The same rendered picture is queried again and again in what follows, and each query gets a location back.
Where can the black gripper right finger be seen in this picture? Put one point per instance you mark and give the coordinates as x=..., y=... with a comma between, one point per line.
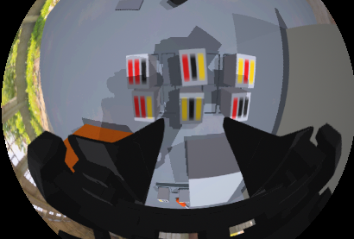
x=259, y=154

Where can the white block with red, black and yellow stripes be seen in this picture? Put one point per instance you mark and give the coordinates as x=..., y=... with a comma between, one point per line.
x=193, y=67

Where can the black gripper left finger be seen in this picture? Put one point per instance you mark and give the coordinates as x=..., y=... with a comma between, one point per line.
x=131, y=159

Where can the white flat panel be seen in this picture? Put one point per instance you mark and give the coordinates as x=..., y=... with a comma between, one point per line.
x=320, y=87

